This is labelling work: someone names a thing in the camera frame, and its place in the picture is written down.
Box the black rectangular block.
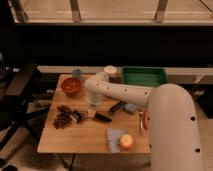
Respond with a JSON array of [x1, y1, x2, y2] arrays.
[[109, 101, 126, 113]]

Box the black handled brush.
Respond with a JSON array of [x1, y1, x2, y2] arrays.
[[72, 110, 112, 123]]

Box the red bowl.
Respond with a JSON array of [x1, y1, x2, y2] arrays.
[[61, 77, 82, 96]]

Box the green plastic tray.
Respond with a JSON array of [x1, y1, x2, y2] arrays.
[[121, 66, 168, 87]]

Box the metal peeler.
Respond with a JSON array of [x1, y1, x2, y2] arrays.
[[138, 113, 143, 135]]

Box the orange carrot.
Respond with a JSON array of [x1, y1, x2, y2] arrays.
[[143, 111, 148, 130]]

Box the yellow red apple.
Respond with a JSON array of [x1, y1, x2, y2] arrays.
[[119, 134, 133, 150]]

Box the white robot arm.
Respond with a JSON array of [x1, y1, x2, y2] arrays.
[[85, 72, 205, 171]]

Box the blue sponge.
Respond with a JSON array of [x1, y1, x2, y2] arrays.
[[124, 104, 138, 114]]

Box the grey blue cloth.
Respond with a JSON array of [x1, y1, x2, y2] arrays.
[[106, 128, 127, 153]]

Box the black office chair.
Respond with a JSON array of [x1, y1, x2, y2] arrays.
[[0, 63, 50, 151]]

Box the blue cup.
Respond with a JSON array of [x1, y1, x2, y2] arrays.
[[72, 69, 82, 79]]

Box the wooden folding table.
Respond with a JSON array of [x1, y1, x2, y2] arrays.
[[37, 74, 150, 154]]

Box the bunch of dark grapes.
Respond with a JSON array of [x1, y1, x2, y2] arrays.
[[53, 105, 72, 129]]

